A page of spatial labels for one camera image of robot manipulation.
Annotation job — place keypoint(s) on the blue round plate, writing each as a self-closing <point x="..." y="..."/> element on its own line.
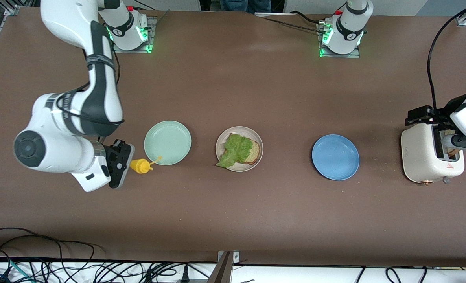
<point x="335" y="157"/>

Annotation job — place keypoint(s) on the beige round plate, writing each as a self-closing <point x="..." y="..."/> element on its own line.
<point x="240" y="168"/>

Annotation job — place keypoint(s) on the green lettuce leaf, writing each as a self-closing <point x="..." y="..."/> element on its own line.
<point x="236" y="147"/>

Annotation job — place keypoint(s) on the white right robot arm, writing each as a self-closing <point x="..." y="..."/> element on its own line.
<point x="59" y="137"/>

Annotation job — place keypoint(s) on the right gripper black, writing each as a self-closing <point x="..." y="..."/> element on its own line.
<point x="109" y="151"/>

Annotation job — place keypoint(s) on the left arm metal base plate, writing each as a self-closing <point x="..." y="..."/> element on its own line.
<point x="354" y="55"/>

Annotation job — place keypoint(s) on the person in blue jeans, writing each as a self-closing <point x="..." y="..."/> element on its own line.
<point x="246" y="4"/>

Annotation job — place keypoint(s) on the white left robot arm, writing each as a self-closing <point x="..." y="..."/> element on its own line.
<point x="347" y="29"/>

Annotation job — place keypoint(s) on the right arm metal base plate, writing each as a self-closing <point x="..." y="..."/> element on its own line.
<point x="152" y="35"/>

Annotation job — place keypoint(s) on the yellow mustard squeeze bottle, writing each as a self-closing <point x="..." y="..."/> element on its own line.
<point x="140" y="166"/>

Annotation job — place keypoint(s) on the white two-slot toaster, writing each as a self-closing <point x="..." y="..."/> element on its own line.
<point x="417" y="157"/>

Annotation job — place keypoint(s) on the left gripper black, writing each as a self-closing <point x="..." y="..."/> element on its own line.
<point x="442" y="114"/>

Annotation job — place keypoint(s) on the toasted brown bread slice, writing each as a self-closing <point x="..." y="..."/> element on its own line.
<point x="254" y="151"/>
<point x="451" y="148"/>

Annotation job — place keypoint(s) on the mint green round plate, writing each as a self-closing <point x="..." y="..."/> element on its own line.
<point x="167" y="142"/>

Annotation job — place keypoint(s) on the grey metal table bracket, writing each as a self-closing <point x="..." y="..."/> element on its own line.
<point x="223" y="271"/>

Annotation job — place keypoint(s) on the black power plug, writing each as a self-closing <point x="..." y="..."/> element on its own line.
<point x="185" y="275"/>

